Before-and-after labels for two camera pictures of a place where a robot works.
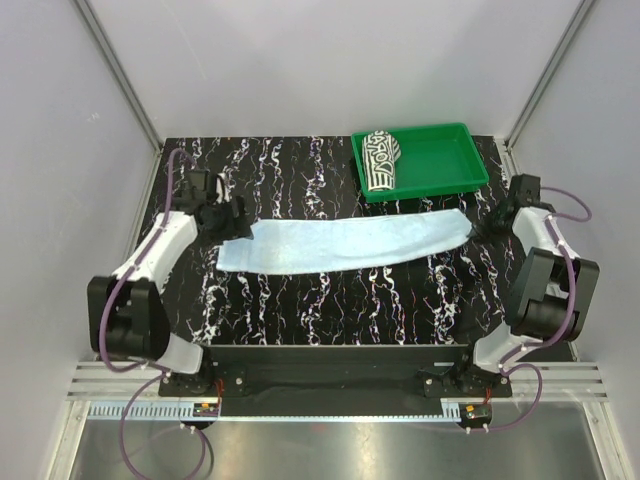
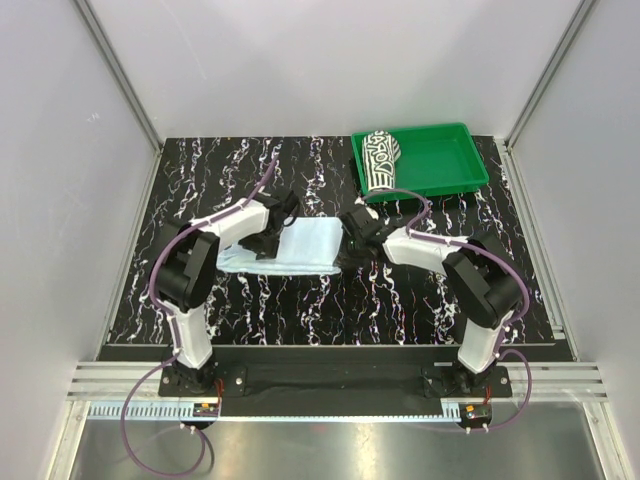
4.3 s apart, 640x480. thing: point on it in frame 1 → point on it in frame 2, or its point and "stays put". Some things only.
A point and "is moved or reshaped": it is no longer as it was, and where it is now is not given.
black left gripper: [238, 228] → [264, 250]
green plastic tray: [433, 159] stays put
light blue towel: [291, 245] is moved or reshaped
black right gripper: [485, 228] → [351, 261]
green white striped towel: [380, 151] stays put
